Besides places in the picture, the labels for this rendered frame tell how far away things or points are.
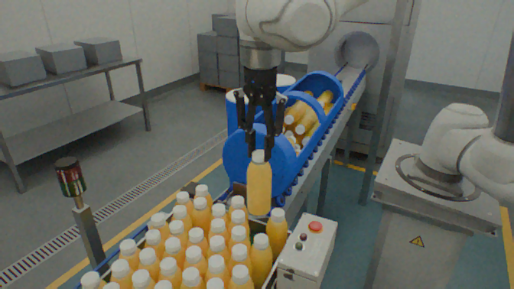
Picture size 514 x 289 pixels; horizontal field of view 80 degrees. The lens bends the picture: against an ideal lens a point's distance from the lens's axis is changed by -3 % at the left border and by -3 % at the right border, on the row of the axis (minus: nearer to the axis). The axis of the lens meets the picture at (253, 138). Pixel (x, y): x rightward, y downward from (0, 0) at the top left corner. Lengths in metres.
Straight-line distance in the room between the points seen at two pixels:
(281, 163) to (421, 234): 0.56
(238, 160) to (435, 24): 5.12
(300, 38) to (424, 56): 5.60
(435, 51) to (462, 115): 4.88
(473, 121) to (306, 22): 0.79
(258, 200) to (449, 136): 0.65
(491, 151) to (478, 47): 5.02
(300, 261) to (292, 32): 0.54
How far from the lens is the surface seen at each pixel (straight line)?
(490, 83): 6.14
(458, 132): 1.14
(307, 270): 0.79
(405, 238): 1.31
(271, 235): 0.98
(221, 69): 5.04
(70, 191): 1.00
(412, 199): 1.17
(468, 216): 1.18
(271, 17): 0.48
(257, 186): 0.81
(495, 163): 1.04
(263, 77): 0.68
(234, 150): 1.15
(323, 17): 0.47
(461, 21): 5.95
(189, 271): 0.82
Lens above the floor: 1.70
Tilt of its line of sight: 27 degrees down
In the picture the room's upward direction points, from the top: straight up
